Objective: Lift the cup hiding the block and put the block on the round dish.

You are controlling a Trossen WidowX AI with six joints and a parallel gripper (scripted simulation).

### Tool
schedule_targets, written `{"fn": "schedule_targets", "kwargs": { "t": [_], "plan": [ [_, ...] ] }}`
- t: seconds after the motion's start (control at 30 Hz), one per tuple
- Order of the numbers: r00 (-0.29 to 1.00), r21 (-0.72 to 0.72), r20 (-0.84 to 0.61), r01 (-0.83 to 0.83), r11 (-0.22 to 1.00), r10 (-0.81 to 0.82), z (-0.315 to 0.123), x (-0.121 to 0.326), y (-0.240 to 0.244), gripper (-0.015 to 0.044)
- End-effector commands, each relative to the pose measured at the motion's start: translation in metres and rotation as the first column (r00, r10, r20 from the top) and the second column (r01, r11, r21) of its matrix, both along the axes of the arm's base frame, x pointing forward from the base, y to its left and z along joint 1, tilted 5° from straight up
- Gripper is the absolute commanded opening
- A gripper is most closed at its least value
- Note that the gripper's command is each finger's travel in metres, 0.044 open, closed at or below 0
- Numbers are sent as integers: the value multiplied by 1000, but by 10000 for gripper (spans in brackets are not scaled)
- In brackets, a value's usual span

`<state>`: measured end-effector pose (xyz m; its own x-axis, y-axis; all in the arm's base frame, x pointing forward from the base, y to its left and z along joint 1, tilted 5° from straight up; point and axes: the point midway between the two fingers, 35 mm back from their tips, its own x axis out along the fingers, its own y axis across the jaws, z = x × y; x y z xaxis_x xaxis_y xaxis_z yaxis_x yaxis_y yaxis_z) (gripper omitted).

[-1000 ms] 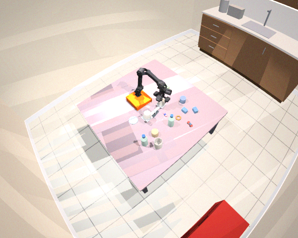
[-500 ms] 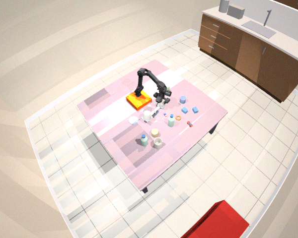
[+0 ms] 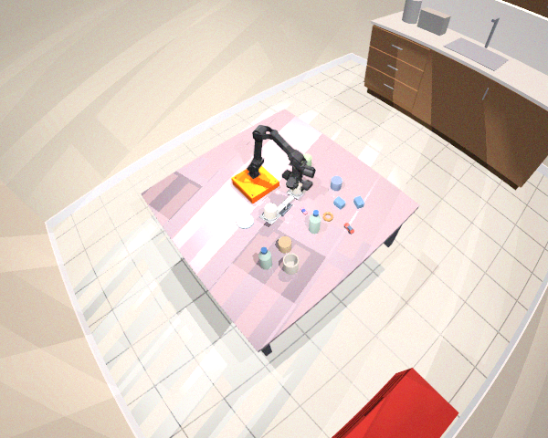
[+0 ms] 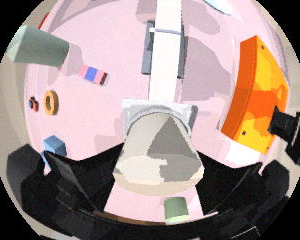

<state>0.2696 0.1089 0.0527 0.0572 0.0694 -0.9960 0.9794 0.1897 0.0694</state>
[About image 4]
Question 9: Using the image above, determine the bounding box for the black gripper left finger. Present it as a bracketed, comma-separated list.
[43, 143, 125, 213]

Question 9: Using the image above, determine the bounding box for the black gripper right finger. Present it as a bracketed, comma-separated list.
[195, 149, 263, 216]

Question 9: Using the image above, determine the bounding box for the red toy car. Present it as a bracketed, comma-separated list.
[29, 96, 38, 112]

